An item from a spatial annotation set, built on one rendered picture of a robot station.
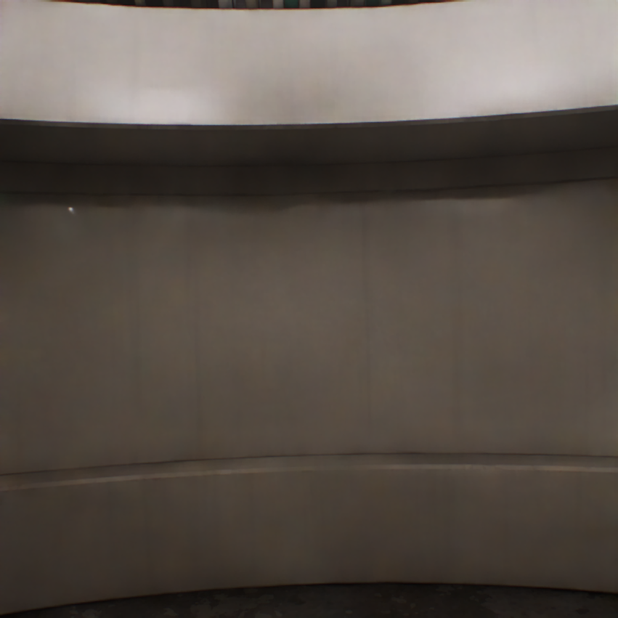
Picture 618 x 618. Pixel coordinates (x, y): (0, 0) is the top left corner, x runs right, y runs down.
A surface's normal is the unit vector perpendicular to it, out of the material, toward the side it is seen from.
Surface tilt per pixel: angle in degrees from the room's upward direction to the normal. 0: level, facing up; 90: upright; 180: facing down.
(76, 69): 90
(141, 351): 90
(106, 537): 90
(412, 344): 90
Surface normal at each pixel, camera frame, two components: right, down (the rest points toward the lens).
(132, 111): 0.18, -0.01
